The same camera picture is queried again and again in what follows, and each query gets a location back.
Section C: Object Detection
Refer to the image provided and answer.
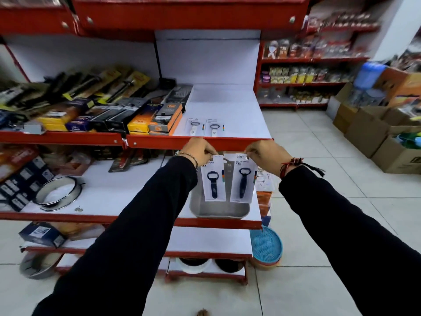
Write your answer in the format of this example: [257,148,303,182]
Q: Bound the black bowl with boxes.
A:
[214,259,245,274]

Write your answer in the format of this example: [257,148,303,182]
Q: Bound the pile of packaged kitchen tools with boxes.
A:
[0,66,194,136]

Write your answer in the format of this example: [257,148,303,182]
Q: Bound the round steel ring mould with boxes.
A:
[34,176,85,212]

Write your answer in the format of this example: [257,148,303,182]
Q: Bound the person's right hand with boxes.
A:
[245,140,293,177]

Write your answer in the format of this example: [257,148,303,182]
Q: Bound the person's left hand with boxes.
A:
[179,137,218,168]

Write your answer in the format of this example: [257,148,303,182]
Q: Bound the person's left forearm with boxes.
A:
[32,156,198,316]

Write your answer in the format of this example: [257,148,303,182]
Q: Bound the white bowl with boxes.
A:
[175,258,211,275]

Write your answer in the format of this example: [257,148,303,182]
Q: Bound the blue plastic container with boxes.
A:
[353,62,387,91]

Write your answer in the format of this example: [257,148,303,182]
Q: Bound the steel rectangular tray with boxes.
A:
[189,160,251,219]

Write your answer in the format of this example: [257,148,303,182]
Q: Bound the blue plastic strainer basket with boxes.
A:
[250,226,284,264]

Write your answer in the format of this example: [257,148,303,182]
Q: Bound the orange packet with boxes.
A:
[0,145,41,182]

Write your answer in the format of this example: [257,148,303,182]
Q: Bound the red packaged utensil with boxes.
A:
[108,148,149,173]

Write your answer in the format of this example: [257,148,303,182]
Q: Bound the red grocery shelf rack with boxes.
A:
[254,0,384,110]

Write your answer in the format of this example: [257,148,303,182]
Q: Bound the steel bowl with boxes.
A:
[19,251,64,280]

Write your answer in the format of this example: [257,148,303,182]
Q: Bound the stack of dark blue boxes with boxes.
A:
[0,156,55,213]

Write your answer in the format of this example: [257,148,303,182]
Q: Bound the orange cardboard box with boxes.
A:
[374,67,421,108]

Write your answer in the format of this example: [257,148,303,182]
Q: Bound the carded white bottle opener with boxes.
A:
[186,118,206,137]
[205,119,225,138]

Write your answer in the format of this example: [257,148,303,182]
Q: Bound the red and white shelf unit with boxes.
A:
[0,29,274,286]

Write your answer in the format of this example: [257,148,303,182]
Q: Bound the silver bead bracelet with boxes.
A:
[174,151,199,171]

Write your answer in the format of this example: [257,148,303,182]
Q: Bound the carded black bottle opener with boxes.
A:
[200,155,227,202]
[229,153,258,204]

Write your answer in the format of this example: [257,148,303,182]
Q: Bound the dark blue box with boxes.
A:
[18,222,67,248]

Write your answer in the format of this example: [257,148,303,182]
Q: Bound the red thread bracelet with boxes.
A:
[280,157,326,179]

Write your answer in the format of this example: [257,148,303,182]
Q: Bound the brown cardboard box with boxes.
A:
[371,134,421,175]
[325,83,354,121]
[332,103,359,134]
[344,106,421,158]

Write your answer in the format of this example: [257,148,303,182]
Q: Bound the orange grater box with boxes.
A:
[148,102,183,133]

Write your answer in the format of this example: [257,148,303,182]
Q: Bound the person's right forearm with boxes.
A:
[279,166,421,316]

